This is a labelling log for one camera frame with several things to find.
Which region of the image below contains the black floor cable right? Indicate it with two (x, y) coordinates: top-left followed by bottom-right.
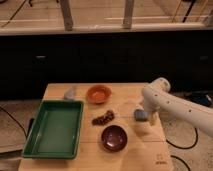
(165, 126), (200, 150)

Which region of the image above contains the white table leg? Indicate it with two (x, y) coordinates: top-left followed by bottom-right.
(123, 0), (134, 29)
(59, 0), (73, 31)

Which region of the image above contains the white table leg right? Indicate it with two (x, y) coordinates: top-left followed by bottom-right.
(123, 0), (134, 29)

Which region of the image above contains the small grey cloth object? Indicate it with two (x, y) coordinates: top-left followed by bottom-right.
(64, 87), (76, 100)

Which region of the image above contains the black floor cable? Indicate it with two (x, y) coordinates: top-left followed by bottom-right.
(0, 106), (28, 138)
(165, 126), (200, 150)

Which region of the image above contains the brown grape bunch toy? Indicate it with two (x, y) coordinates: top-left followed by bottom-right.
(92, 110), (115, 125)

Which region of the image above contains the orange bowl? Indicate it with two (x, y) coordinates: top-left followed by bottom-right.
(86, 85), (111, 104)

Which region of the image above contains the dark purple bowl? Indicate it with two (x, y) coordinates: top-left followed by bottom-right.
(101, 125), (128, 152)

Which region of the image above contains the white table leg left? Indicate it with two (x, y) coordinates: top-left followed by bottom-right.
(59, 0), (73, 31)

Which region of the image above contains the black floor cable left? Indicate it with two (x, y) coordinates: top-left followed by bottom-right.
(0, 106), (28, 138)

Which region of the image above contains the blue sponge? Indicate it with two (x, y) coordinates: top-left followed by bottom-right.
(134, 109), (148, 122)

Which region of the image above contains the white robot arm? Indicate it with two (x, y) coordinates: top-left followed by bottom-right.
(141, 77), (213, 137)

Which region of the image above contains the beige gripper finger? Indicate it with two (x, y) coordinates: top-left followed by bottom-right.
(148, 112), (158, 126)

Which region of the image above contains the green plastic tray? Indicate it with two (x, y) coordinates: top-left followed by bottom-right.
(22, 100), (84, 159)

